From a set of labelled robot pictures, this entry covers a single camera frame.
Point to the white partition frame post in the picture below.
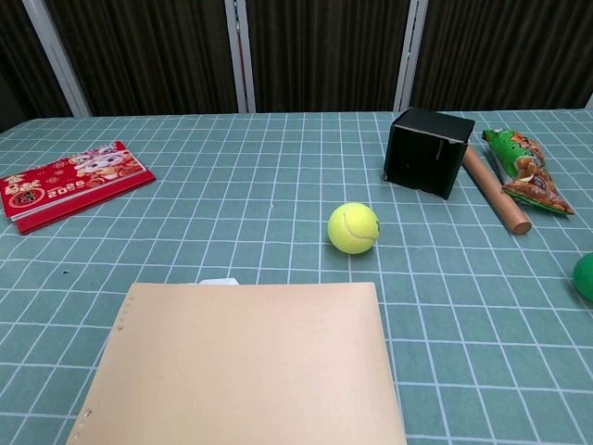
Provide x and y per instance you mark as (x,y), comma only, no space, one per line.
(240,55)
(58,55)
(410,53)

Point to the wooden rolling pin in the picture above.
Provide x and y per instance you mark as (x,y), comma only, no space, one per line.
(496,192)

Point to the yellow tennis ball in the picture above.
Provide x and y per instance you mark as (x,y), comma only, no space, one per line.
(353,228)

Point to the green checkered tablecloth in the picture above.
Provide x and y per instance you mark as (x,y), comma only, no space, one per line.
(296,259)

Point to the green snack bag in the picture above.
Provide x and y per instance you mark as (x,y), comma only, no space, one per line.
(526,168)

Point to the red desk calendar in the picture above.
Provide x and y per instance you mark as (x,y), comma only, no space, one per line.
(69,183)

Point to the green ball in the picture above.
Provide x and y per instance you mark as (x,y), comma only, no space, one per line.
(584,275)

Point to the black cardboard box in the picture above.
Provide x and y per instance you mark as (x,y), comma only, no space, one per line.
(424,160)

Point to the white paper sheet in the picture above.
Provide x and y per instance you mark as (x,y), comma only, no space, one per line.
(220,280)

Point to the beige notebook cover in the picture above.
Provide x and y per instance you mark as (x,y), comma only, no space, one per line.
(245,366)

